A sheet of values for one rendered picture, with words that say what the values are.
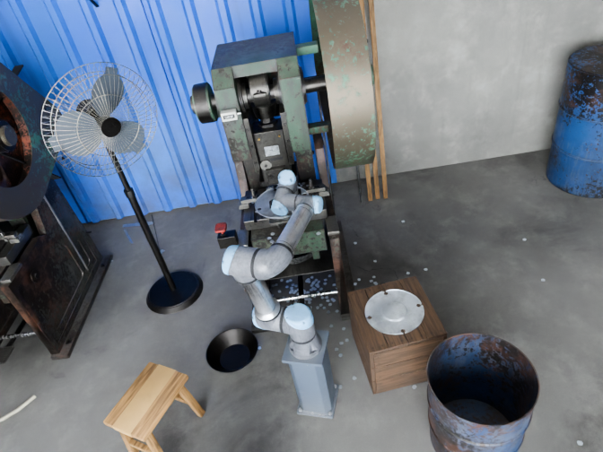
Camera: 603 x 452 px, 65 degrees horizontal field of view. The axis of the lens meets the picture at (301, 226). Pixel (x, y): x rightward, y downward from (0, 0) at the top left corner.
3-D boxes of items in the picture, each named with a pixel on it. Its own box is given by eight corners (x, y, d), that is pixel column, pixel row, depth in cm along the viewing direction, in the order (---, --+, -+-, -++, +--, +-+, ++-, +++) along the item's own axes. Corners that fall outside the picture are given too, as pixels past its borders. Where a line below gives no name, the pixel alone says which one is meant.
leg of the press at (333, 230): (360, 317, 281) (346, 194, 225) (341, 321, 281) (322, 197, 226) (341, 223, 353) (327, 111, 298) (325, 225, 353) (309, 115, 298)
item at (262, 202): (299, 180, 263) (298, 179, 262) (317, 207, 241) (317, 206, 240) (249, 196, 258) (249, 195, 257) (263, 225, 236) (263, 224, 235)
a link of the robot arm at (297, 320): (310, 345, 203) (306, 325, 195) (282, 339, 208) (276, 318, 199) (319, 323, 211) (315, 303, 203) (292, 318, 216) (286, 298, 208)
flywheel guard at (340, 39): (381, 195, 216) (371, 5, 166) (320, 205, 217) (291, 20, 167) (350, 103, 297) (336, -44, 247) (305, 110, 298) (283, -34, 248)
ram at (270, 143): (292, 182, 242) (283, 130, 224) (264, 186, 243) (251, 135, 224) (291, 165, 256) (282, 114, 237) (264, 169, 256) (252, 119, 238)
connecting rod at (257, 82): (283, 144, 231) (269, 76, 210) (257, 148, 232) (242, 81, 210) (282, 125, 247) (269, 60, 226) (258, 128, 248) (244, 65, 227)
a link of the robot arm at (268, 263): (279, 266, 165) (322, 188, 199) (250, 263, 168) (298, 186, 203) (284, 290, 172) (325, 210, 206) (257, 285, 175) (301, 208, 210)
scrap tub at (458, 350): (539, 477, 200) (561, 417, 170) (440, 490, 202) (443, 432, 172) (501, 388, 233) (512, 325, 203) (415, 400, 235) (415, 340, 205)
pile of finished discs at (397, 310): (433, 326, 225) (433, 325, 225) (374, 341, 224) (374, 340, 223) (411, 284, 248) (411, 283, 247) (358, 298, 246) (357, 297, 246)
